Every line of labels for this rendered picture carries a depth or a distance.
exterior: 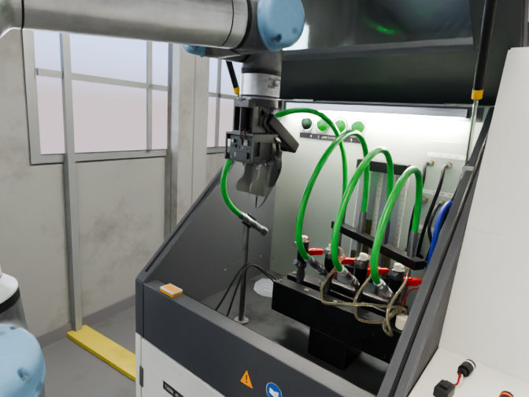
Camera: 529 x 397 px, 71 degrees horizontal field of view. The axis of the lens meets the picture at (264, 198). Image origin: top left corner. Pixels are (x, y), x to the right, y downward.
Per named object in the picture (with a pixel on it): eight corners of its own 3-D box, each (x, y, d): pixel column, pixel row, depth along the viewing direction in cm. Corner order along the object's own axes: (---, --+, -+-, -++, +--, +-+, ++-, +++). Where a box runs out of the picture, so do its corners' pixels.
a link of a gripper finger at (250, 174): (229, 208, 74) (231, 161, 72) (249, 204, 78) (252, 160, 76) (241, 211, 72) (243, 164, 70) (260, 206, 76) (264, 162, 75)
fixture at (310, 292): (268, 332, 99) (272, 280, 95) (290, 318, 106) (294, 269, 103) (394, 398, 78) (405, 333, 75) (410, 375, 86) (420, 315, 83)
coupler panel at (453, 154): (404, 252, 103) (421, 139, 96) (408, 249, 106) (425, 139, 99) (454, 265, 95) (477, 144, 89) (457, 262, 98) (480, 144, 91)
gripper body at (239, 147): (223, 161, 71) (226, 97, 68) (252, 160, 78) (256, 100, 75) (253, 167, 66) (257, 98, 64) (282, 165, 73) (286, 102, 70)
